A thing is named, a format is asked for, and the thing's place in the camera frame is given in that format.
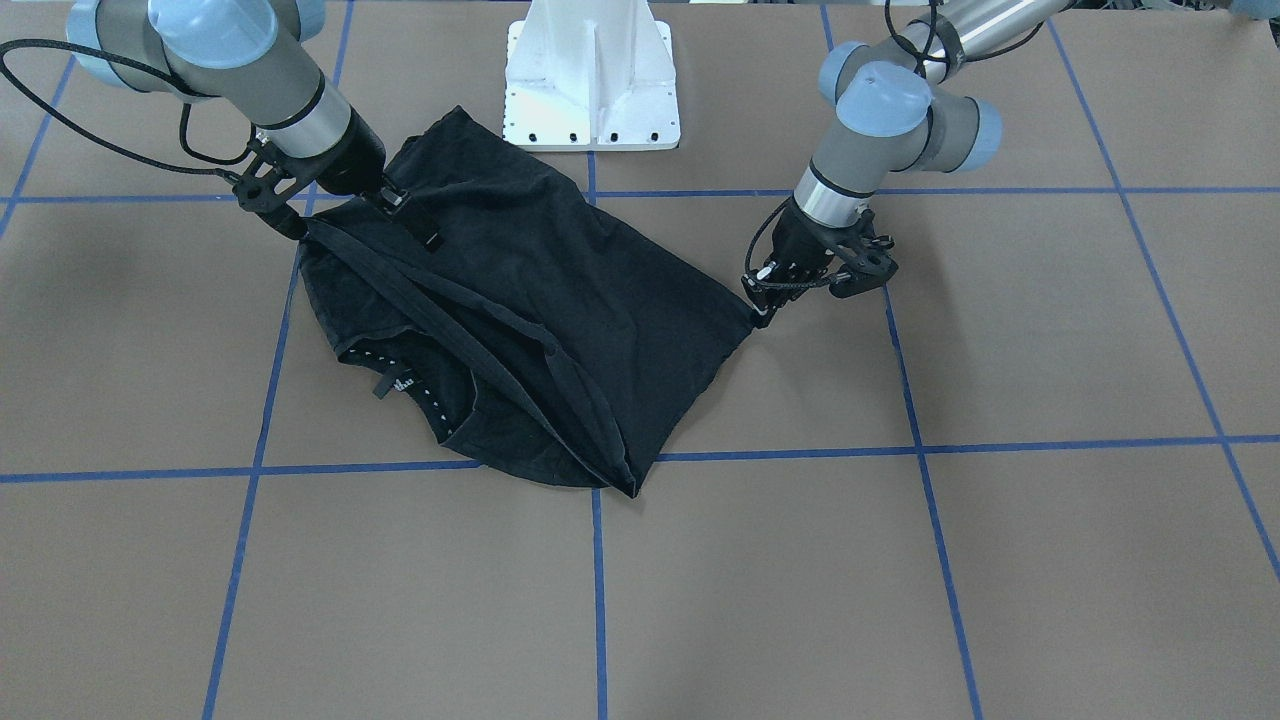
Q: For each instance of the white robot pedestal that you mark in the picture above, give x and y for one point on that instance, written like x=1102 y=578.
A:
x=590 y=76

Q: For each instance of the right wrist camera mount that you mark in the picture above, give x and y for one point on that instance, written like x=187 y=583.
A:
x=270 y=181

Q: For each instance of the black printed t-shirt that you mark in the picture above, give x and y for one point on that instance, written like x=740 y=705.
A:
x=545 y=338

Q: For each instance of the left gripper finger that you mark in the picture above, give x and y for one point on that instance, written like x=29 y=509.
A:
x=769 y=289

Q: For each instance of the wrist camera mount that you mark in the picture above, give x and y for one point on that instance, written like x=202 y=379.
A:
x=866 y=255
x=270 y=181

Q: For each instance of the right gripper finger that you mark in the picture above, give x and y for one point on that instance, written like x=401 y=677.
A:
x=400 y=207

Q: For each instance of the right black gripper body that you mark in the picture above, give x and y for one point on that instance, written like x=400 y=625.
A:
x=362 y=159

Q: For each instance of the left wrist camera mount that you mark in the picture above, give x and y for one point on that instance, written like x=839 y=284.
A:
x=866 y=255

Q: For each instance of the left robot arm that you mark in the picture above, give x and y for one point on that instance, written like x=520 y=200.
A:
x=891 y=116

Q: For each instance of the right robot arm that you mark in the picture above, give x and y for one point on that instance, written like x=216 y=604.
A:
x=252 y=54

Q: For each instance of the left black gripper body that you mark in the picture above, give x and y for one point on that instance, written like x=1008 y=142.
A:
x=803 y=243

